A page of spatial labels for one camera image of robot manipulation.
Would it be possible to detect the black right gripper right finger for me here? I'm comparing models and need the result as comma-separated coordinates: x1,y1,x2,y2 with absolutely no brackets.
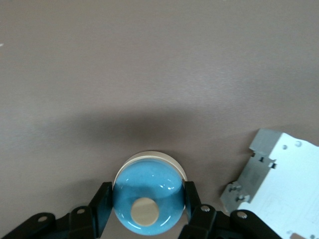
178,181,285,239

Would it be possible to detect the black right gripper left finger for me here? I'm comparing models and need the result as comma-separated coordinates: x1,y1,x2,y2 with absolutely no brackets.
0,181,115,239

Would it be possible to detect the blue bell with wooden base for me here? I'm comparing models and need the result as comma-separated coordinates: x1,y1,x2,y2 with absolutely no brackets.
112,150,187,237

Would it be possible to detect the white circuit breaker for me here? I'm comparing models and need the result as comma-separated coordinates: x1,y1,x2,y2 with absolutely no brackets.
219,127,319,239

